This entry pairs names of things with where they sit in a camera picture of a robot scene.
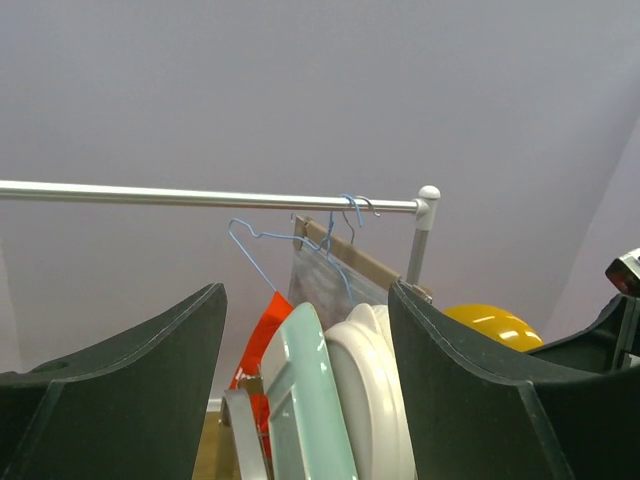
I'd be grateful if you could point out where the mint rectangular plate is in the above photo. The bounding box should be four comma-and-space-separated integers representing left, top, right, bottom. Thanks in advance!
261, 302, 358, 479

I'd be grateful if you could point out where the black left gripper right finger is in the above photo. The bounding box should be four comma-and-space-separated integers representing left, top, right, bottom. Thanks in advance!
388, 282, 639, 479

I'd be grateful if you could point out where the blue wire hanger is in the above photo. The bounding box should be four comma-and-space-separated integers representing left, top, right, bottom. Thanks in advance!
228, 193, 365, 306

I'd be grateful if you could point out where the orange garment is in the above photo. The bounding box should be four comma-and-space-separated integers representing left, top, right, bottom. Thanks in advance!
229, 292, 293, 459

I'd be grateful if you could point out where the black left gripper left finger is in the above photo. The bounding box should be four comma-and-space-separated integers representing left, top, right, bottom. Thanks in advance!
1, 283, 227, 479

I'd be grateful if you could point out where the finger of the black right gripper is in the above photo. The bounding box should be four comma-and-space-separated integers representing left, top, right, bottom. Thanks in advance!
529, 294, 639, 373

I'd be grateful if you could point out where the white clothes rail frame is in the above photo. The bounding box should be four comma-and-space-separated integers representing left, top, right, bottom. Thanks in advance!
1, 180, 441, 283

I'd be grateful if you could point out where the cream plate blue swirl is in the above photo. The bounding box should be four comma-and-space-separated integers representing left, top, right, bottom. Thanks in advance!
325, 303, 416, 479

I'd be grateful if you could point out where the yellow patterned small plate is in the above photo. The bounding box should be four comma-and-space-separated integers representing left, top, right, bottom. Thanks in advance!
444, 304, 544, 352

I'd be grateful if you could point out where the steel wire dish rack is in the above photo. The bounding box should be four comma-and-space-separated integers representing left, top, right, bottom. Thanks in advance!
216, 376, 273, 479

